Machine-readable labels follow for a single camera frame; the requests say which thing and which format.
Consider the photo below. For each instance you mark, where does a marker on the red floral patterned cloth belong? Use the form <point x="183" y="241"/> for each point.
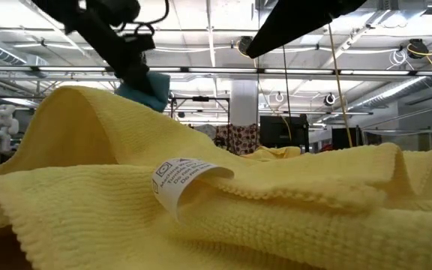
<point x="240" y="138"/>

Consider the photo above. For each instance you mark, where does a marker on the clear plastic basket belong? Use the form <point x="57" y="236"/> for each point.
<point x="426" y="142"/>

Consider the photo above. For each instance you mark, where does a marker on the long horizontal light bar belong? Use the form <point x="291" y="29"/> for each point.
<point x="219" y="70"/>

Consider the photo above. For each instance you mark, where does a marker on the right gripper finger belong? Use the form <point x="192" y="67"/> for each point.
<point x="294" y="22"/>

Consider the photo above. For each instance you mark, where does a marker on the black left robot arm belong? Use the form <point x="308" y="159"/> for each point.
<point x="62" y="9"/>

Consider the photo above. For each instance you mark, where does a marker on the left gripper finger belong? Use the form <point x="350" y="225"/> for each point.
<point x="141" y="82"/>

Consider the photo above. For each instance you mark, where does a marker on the black metal rig frame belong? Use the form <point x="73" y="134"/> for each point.
<point x="201" y="98"/>

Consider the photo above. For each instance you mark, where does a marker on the black computer tower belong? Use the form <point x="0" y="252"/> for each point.
<point x="276" y="131"/>

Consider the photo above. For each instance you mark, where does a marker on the blue microfiber towel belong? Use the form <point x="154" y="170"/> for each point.
<point x="159" y="93"/>

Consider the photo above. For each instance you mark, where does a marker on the yellow microfiber towel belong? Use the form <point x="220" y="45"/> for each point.
<point x="272" y="152"/>
<point x="88" y="206"/>

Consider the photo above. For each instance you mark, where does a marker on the white square pillar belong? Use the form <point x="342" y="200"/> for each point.
<point x="244" y="101"/>

